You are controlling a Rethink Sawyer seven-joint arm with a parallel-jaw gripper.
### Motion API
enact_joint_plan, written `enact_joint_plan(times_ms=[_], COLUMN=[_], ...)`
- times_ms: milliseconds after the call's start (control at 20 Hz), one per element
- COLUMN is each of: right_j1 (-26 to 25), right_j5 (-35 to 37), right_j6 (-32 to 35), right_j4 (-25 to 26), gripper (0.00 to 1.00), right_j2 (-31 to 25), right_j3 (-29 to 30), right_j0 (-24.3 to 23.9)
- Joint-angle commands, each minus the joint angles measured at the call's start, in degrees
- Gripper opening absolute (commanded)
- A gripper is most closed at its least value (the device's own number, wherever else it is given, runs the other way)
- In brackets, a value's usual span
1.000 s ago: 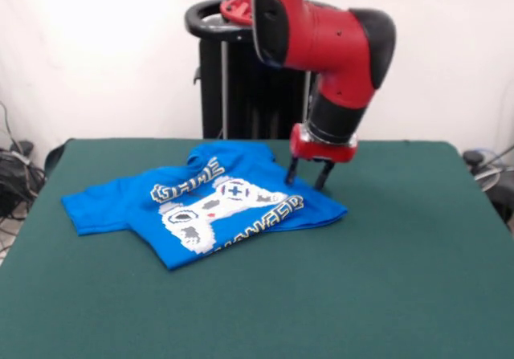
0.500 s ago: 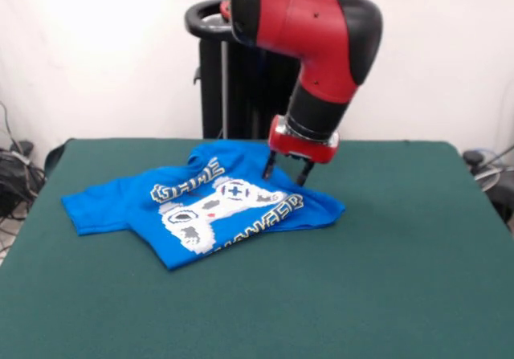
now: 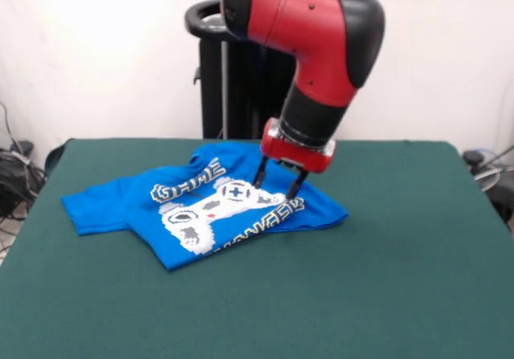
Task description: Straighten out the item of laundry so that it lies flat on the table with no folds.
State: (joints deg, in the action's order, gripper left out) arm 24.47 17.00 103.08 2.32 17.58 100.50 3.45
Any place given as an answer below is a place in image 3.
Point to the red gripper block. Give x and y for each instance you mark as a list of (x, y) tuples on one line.
[(297, 154)]

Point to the blue printed t-shirt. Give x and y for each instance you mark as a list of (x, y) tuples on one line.
[(132, 210)]

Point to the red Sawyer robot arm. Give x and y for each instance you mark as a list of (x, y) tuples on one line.
[(321, 37)]

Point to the dark green table cloth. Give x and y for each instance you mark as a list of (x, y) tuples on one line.
[(361, 274)]

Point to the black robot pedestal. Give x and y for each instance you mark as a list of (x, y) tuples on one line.
[(225, 94)]

